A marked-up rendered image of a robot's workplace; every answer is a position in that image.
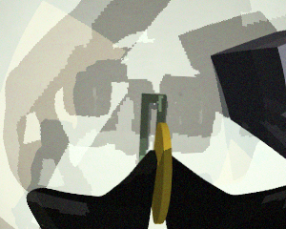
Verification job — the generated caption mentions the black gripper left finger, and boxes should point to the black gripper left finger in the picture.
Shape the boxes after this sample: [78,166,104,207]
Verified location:
[26,150,158,229]

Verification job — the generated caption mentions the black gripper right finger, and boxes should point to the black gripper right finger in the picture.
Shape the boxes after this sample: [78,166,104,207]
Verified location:
[165,156,286,229]

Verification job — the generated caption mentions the grey box walls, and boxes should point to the grey box walls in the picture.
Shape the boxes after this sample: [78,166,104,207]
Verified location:
[211,30,286,145]

